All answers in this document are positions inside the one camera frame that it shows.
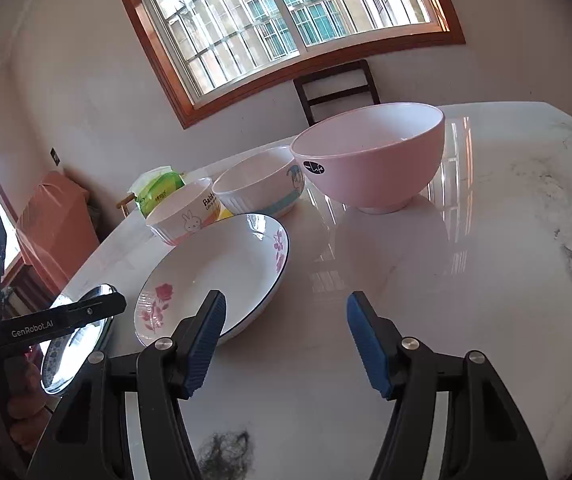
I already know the large pink bowl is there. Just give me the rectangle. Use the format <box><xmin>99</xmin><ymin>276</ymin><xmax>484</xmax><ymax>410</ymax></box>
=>
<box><xmin>290</xmin><ymin>102</ymin><xmax>446</xmax><ymax>214</ymax></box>

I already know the light wooden chair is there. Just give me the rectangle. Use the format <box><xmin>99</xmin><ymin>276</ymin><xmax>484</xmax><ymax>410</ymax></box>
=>
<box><xmin>116</xmin><ymin>192</ymin><xmax>139</xmax><ymax>218</ymax></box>

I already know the pink covered cabinet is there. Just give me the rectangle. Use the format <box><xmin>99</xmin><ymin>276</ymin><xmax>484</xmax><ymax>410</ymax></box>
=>
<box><xmin>15</xmin><ymin>170</ymin><xmax>101</xmax><ymax>296</ymax></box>

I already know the white ribbed bowl with cartoon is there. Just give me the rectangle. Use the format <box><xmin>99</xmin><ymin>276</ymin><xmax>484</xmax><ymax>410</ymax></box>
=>
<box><xmin>212</xmin><ymin>145</ymin><xmax>308</xmax><ymax>219</ymax></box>

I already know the brown wooden furniture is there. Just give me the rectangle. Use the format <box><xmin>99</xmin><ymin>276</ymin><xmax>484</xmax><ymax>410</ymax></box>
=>
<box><xmin>0</xmin><ymin>255</ymin><xmax>67</xmax><ymax>318</ymax></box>

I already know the green tissue pack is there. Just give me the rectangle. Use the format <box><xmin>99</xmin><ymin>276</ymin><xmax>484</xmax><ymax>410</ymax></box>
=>
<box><xmin>128</xmin><ymin>165</ymin><xmax>187</xmax><ymax>219</ymax></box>

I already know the dark wooden chair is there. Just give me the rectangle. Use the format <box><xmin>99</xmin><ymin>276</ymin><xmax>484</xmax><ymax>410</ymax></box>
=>
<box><xmin>293</xmin><ymin>59</ymin><xmax>382</xmax><ymax>127</ymax></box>

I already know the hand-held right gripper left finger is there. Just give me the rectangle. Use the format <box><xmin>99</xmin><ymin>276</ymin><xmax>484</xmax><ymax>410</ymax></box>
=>
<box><xmin>26</xmin><ymin>289</ymin><xmax>228</xmax><ymax>480</ymax></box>

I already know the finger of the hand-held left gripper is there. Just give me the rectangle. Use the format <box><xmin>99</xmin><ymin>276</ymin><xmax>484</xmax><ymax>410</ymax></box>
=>
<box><xmin>0</xmin><ymin>291</ymin><xmax>128</xmax><ymax>359</ymax></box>

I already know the wooden framed window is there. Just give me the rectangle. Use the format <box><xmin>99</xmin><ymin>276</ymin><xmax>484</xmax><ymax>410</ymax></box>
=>
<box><xmin>107</xmin><ymin>0</ymin><xmax>467</xmax><ymax>130</ymax></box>

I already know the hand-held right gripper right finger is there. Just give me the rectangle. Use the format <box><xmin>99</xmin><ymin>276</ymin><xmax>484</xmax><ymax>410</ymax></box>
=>
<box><xmin>346</xmin><ymin>290</ymin><xmax>549</xmax><ymax>480</ymax></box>

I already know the white plate with pink flowers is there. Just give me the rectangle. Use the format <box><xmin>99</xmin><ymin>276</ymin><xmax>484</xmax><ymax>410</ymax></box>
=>
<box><xmin>133</xmin><ymin>213</ymin><xmax>291</xmax><ymax>348</ymax></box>

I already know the white bowl with rabbit print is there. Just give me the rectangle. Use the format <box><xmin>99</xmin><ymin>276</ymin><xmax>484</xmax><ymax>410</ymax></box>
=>
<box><xmin>145</xmin><ymin>177</ymin><xmax>222</xmax><ymax>247</ymax></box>

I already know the blue patterned plate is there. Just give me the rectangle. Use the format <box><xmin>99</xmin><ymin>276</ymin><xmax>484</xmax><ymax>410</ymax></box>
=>
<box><xmin>40</xmin><ymin>284</ymin><xmax>118</xmax><ymax>395</ymax></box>

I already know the person's left hand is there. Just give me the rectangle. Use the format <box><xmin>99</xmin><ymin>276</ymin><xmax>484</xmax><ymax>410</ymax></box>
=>
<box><xmin>3</xmin><ymin>354</ymin><xmax>56</xmax><ymax>457</ymax></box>

